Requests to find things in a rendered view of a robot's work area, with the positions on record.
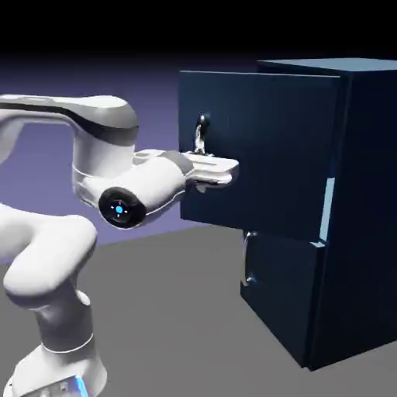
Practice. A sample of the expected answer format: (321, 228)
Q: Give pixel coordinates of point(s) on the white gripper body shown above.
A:
(214, 167)

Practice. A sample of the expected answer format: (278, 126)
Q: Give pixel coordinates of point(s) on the large dark blue cabinet door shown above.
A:
(263, 149)

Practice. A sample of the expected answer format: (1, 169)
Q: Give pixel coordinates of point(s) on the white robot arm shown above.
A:
(52, 248)

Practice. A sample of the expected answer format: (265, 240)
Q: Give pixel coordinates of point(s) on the small dark blue cabinet door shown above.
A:
(279, 294)

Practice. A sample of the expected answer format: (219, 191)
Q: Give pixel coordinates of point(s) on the dark blue cabinet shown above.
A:
(356, 217)

